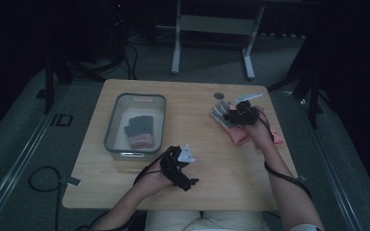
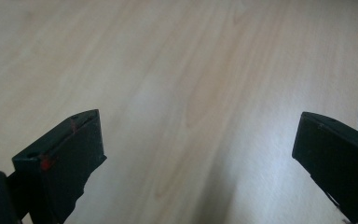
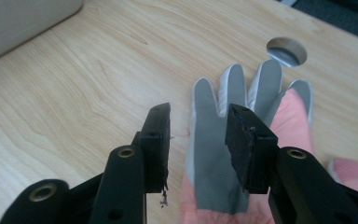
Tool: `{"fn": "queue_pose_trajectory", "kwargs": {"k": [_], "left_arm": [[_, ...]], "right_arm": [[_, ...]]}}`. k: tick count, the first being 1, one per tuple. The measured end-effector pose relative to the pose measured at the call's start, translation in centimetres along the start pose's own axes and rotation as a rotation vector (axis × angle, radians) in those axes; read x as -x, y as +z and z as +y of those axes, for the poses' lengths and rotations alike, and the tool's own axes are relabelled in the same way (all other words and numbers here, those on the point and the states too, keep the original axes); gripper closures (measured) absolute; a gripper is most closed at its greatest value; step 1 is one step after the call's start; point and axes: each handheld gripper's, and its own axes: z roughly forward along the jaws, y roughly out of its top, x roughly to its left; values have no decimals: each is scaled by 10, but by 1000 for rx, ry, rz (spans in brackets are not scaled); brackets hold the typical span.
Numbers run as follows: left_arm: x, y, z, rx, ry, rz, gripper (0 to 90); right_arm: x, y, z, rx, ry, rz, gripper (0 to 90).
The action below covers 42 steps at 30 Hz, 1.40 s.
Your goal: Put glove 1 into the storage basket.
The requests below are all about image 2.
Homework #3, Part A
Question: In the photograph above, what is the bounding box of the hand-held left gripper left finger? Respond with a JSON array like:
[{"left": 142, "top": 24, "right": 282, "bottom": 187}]
[{"left": 11, "top": 108, "right": 108, "bottom": 224}]

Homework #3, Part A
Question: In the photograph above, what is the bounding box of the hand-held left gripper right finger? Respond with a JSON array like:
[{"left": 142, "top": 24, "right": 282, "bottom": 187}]
[{"left": 292, "top": 111, "right": 358, "bottom": 224}]

